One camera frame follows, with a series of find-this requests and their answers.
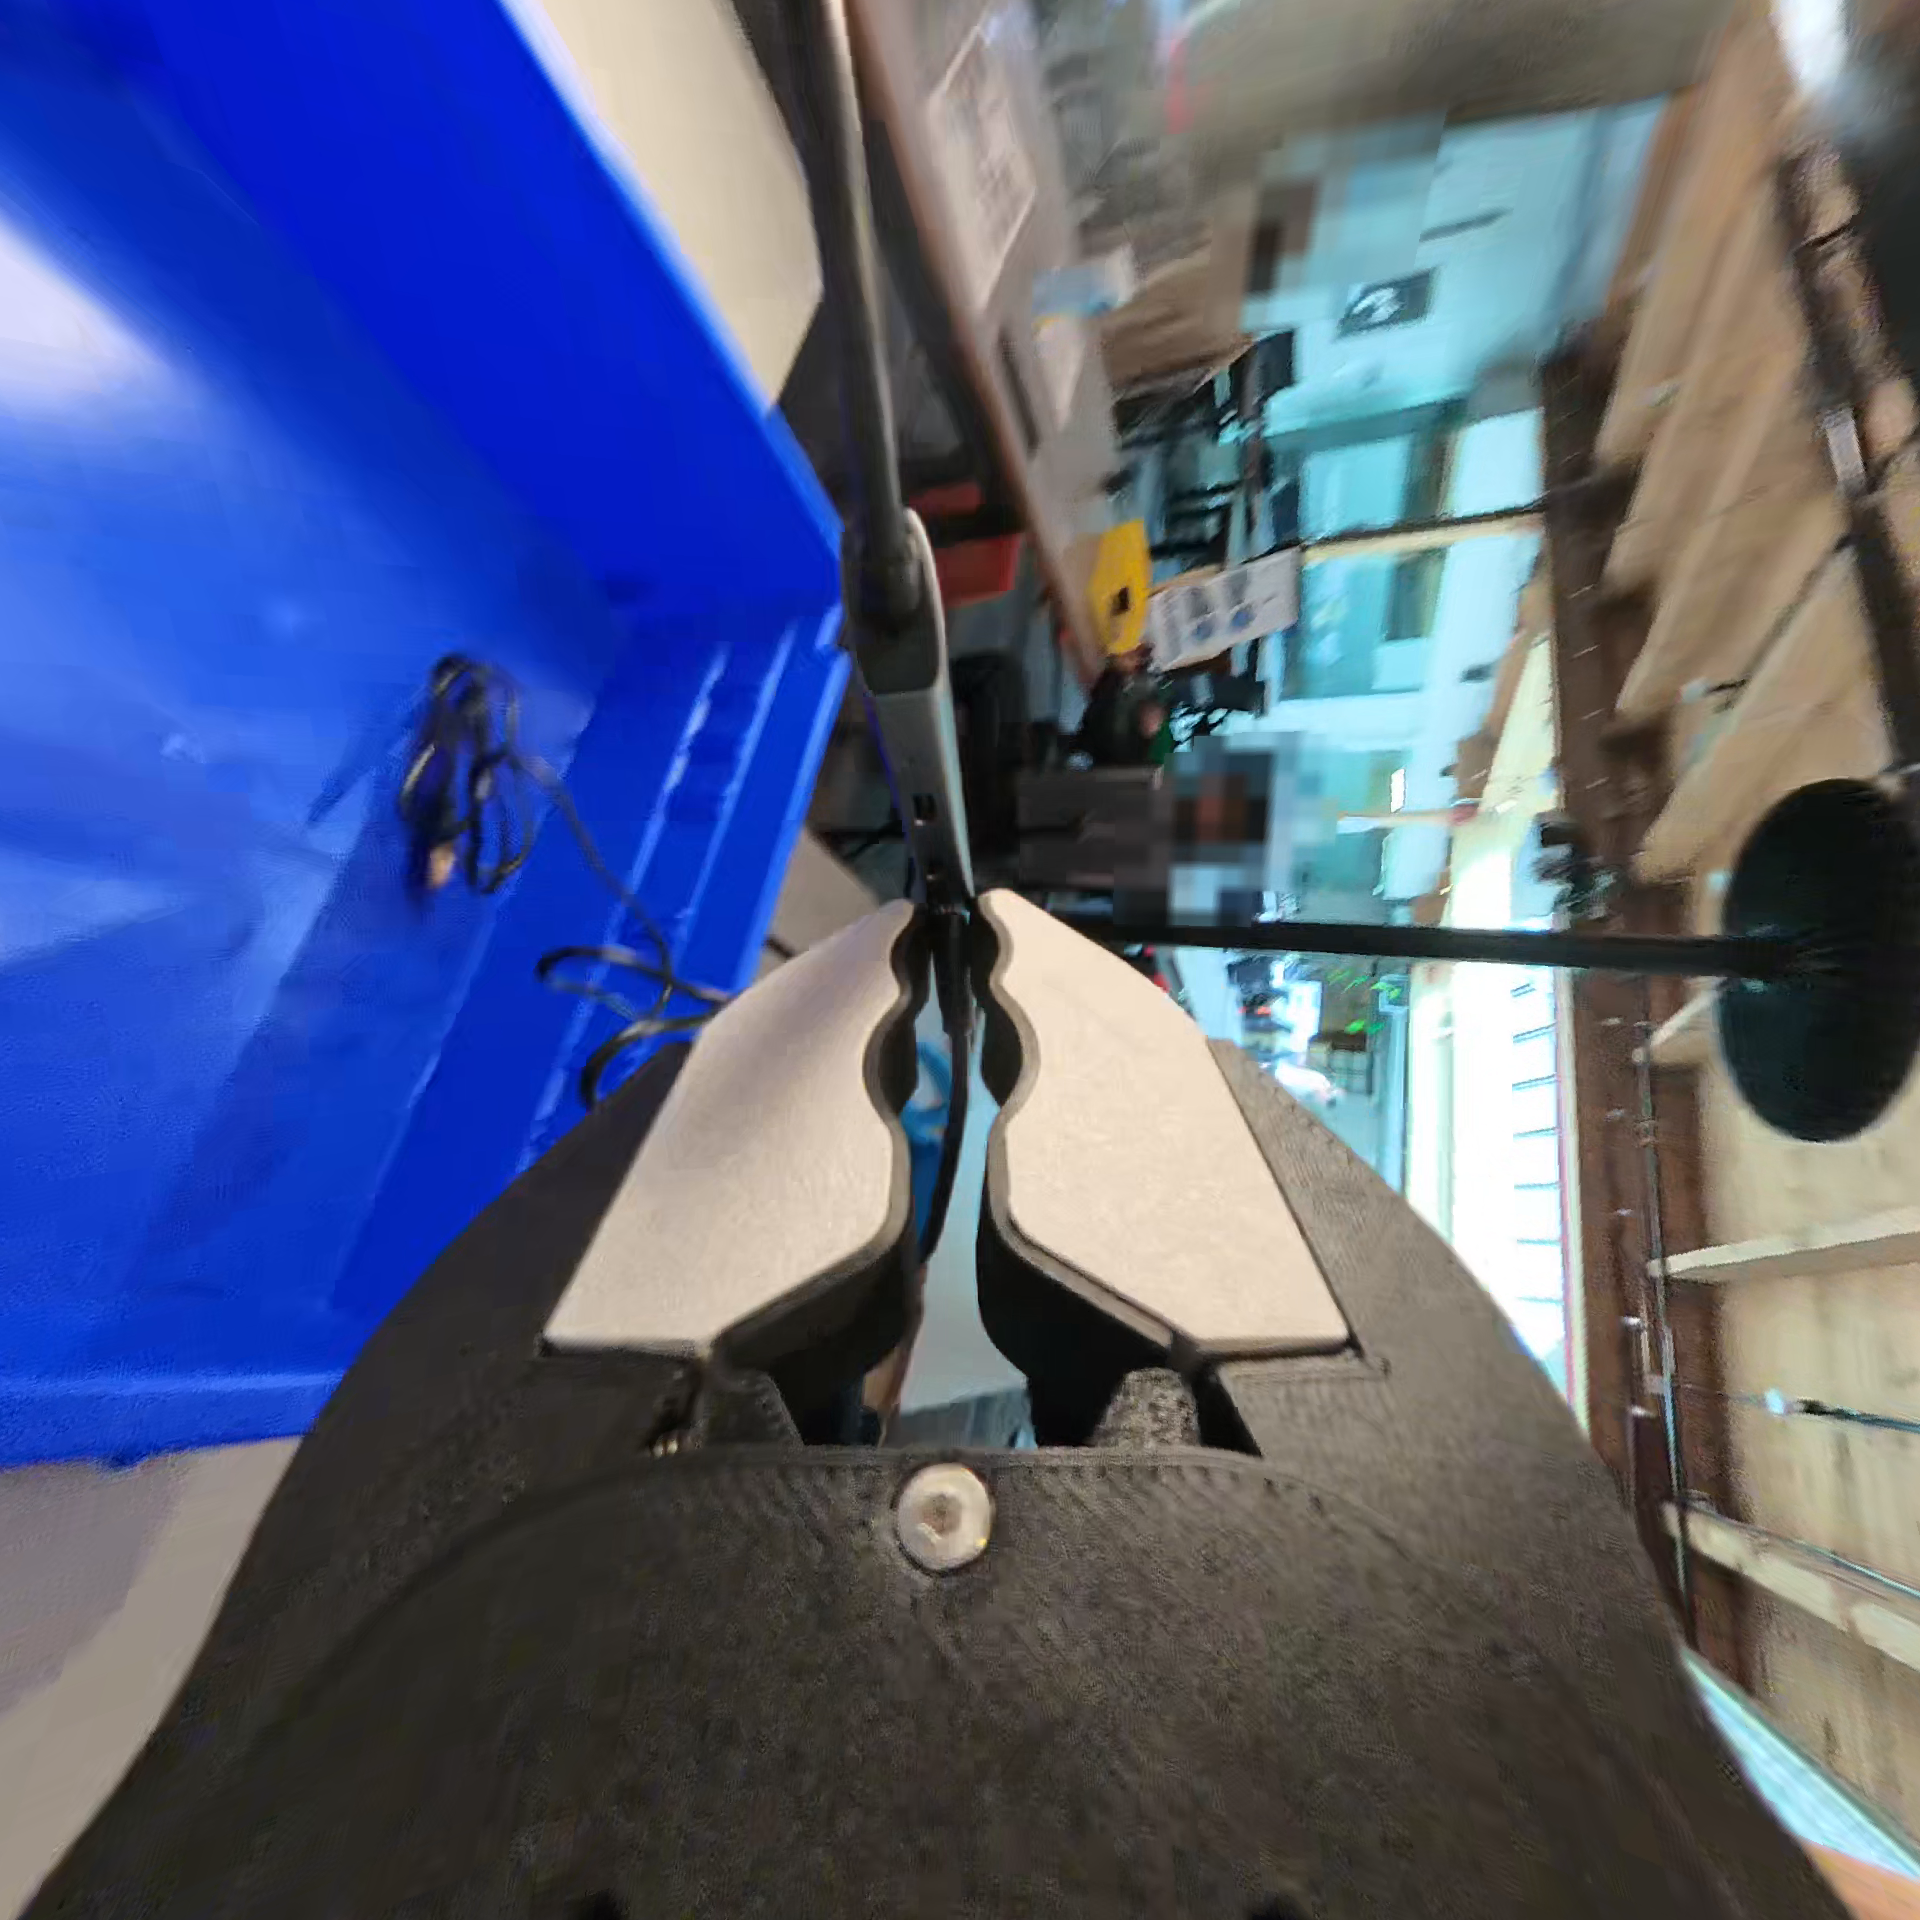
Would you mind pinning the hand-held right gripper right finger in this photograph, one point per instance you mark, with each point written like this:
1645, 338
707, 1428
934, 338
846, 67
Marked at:
1156, 1156

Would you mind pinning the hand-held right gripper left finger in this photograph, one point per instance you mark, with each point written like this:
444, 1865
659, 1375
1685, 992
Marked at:
749, 1156

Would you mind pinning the blue plastic bin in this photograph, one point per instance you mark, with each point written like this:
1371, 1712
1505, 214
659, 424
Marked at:
299, 752

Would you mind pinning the white notice sheet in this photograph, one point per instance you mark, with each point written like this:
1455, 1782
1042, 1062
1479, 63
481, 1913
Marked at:
1228, 607

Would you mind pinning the yellow sign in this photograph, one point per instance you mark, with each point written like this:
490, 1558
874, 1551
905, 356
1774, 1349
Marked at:
1121, 587

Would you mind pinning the black round-base stand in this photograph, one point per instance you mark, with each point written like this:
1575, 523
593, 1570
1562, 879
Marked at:
1813, 961

